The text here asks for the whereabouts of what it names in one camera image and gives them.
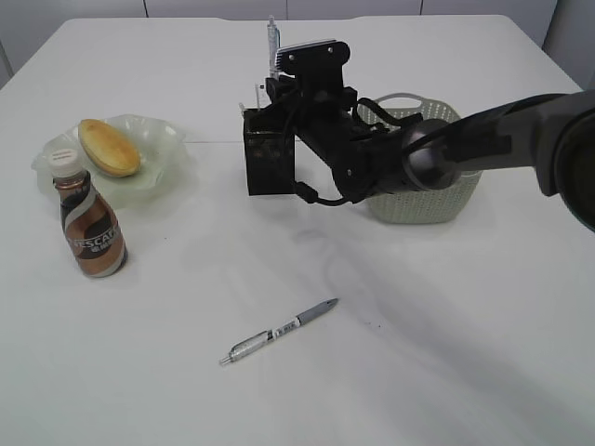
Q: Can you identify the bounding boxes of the blue grip ballpoint pen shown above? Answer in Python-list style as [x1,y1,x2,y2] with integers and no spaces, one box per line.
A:
[267,15,280,79]

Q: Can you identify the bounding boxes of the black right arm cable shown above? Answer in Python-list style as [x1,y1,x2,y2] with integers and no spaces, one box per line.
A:
[283,92,447,206]

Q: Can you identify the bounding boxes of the transparent plastic ruler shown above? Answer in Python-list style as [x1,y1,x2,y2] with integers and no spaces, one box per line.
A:
[254,84,269,110]

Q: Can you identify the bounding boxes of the yellow bread loaf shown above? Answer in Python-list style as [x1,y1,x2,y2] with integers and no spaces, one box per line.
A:
[78,119,141,177]

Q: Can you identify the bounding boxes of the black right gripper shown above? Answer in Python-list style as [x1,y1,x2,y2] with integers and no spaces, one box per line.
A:
[259,74,358,139]

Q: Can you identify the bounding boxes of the grey grip ballpoint pen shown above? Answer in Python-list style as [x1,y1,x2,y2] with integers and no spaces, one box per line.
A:
[219,298,339,366]

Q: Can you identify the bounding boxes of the translucent green wavy plate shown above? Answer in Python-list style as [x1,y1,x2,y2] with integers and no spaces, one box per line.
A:
[32,114,193,209]

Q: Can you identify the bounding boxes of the brown Nescafe coffee bottle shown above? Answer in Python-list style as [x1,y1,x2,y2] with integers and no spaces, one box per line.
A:
[47,149,127,278]

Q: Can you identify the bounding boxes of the black mesh pen holder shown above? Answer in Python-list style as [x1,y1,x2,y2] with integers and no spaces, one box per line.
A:
[243,108,295,196]

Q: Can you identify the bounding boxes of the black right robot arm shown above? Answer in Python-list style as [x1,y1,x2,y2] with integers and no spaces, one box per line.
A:
[264,75,594,230]

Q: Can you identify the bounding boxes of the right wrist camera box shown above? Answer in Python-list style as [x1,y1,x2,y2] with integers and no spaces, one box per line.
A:
[275,39,350,95]

